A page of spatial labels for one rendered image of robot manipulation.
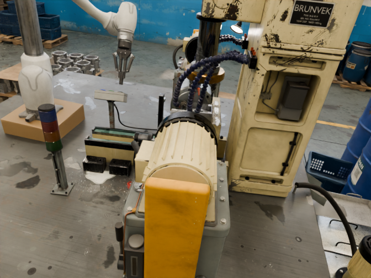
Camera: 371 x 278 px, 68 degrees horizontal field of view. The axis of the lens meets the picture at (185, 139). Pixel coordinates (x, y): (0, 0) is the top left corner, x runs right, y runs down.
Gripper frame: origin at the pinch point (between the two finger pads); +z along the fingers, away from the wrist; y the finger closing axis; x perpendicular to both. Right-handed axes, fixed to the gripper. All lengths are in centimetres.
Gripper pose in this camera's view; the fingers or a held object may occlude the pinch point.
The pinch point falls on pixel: (121, 78)
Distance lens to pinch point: 164.3
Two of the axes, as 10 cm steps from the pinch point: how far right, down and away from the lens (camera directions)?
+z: -1.2, 9.9, 0.9
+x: 0.2, -0.9, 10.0
